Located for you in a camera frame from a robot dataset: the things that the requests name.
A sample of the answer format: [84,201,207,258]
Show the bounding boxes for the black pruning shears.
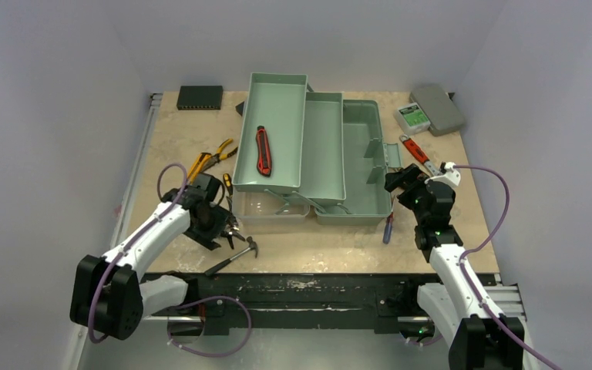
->
[220,216,246,250]

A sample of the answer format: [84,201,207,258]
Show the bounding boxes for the black handled screwdriver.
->
[223,173,234,199]

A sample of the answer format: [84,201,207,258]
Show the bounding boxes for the red black utility knife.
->
[255,126,272,177]

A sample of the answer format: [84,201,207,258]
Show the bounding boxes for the translucent green tool box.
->
[232,72,402,227]

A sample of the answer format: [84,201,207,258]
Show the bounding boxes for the yellow handled pliers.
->
[187,152,212,184]

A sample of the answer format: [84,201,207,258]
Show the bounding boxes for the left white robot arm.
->
[69,173,232,340]

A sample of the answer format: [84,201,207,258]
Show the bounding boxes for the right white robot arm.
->
[385,164,525,369]

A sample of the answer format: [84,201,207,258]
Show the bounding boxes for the red adjustable wrench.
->
[399,134,442,177]

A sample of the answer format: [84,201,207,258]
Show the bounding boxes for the blue red screwdriver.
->
[382,213,394,244]

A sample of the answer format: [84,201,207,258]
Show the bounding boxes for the green white screw box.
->
[393,103,431,136]

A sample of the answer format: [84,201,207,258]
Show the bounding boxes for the yellow black needle pliers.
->
[210,139,238,164]

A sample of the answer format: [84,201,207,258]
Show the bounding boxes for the grey plastic case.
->
[410,84,466,136]

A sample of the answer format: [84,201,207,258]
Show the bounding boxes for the small black flat box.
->
[235,101,245,116]

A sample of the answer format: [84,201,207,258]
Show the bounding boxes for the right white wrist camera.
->
[425,162,462,188]

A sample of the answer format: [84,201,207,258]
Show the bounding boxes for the black handled hammer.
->
[204,237,259,278]

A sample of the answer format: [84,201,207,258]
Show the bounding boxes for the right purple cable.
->
[405,164,565,370]

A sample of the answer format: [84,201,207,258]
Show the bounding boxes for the black network switch box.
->
[176,86,224,110]

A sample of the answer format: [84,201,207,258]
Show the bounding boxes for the aluminium rail frame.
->
[73,92,528,328]

